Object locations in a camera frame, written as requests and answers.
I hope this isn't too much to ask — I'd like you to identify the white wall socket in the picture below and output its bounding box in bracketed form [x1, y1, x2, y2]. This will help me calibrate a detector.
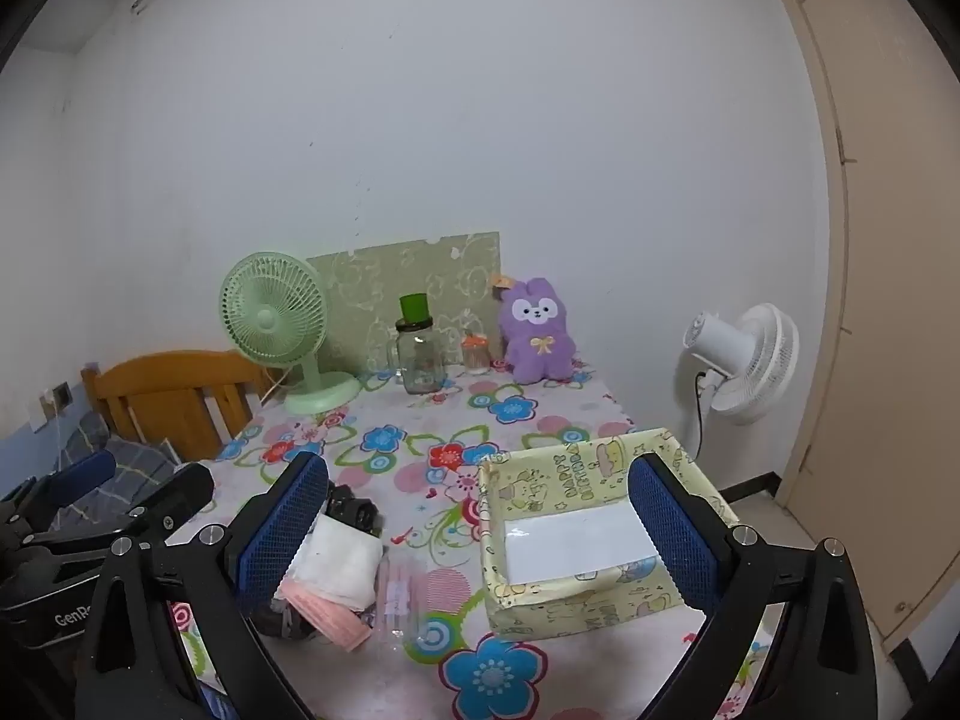
[39, 382, 74, 433]

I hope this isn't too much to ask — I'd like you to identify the black plastic bag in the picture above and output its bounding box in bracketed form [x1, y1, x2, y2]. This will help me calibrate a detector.
[325, 486, 383, 539]

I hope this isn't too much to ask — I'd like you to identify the white fan cable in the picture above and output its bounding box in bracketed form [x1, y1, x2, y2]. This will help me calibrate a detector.
[257, 366, 292, 407]

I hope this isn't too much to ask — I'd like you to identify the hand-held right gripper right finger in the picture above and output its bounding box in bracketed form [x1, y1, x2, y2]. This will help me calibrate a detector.
[628, 454, 878, 720]

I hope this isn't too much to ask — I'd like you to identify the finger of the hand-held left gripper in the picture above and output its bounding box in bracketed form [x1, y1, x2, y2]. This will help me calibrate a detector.
[0, 450, 118, 535]
[22, 461, 215, 565]

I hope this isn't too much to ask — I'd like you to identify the glass mug jar green lid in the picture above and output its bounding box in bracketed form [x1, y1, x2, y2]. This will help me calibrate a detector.
[388, 294, 445, 395]

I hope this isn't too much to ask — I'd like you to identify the wooden chair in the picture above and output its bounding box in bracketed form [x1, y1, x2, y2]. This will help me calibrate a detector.
[81, 350, 283, 463]

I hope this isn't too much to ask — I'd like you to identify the beige door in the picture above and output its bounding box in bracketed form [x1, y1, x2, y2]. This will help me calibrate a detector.
[754, 0, 960, 652]

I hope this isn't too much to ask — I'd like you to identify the white folded cloth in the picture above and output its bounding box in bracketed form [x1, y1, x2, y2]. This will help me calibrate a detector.
[289, 516, 383, 610]

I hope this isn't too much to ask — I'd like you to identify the grey plaid blanket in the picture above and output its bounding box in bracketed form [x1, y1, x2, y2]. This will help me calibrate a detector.
[0, 412, 185, 541]

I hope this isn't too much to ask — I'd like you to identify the purple plush bunny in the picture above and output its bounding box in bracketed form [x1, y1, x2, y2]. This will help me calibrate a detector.
[490, 275, 580, 384]

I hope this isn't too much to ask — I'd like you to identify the green desk fan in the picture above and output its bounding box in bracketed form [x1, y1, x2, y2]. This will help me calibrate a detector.
[220, 250, 362, 415]

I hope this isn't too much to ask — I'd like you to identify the white standing fan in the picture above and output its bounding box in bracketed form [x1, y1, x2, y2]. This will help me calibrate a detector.
[681, 304, 800, 422]

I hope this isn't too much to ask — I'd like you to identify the green patterned cardboard board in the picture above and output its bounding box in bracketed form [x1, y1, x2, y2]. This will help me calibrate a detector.
[306, 231, 502, 377]

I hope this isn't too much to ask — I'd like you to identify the clear plastic bottle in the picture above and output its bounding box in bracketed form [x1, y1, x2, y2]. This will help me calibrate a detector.
[377, 551, 423, 650]

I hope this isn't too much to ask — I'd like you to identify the pink ribbed cloth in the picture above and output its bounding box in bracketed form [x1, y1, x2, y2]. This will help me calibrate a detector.
[279, 577, 373, 650]

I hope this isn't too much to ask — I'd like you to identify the black fan cable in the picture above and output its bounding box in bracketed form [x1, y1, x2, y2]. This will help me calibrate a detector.
[691, 369, 710, 460]

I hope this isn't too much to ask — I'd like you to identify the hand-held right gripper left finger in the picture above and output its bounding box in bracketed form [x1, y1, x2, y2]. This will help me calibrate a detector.
[75, 452, 331, 720]

